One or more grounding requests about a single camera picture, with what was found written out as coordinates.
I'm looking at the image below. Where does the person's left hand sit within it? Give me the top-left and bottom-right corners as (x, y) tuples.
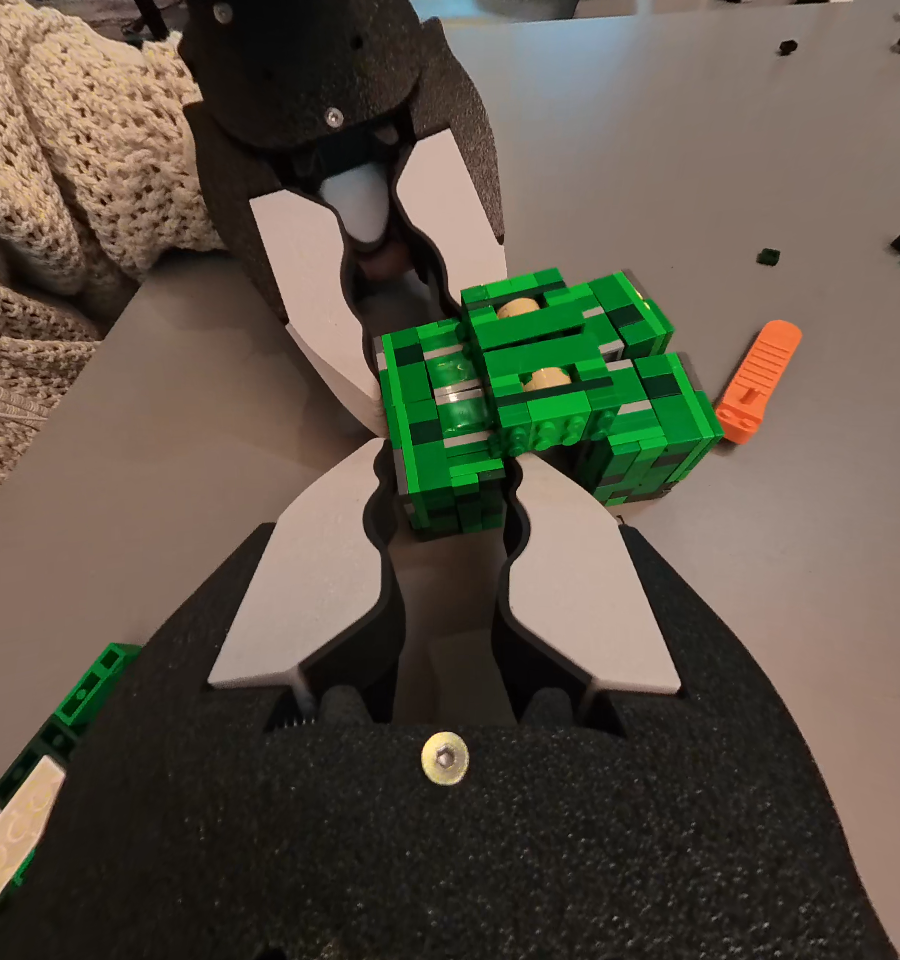
(358, 241), (422, 285)

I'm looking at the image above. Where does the white lego plate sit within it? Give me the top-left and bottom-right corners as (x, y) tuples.
(0, 753), (69, 913)

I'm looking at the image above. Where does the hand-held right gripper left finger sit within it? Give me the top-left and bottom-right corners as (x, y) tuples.
(208, 438), (406, 691)

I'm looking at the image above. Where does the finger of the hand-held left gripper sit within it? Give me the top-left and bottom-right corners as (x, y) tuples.
(391, 126), (509, 320)
(249, 189), (385, 436)

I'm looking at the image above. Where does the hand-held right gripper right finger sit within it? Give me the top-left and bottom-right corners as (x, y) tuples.
(495, 453), (682, 699)

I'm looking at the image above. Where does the green lego base piece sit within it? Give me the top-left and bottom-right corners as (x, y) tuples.
(0, 641), (145, 927)

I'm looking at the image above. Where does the large green lego assembly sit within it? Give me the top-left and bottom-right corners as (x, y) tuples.
(375, 268), (724, 535)

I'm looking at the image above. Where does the orange brick separator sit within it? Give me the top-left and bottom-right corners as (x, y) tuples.
(714, 320), (803, 445)

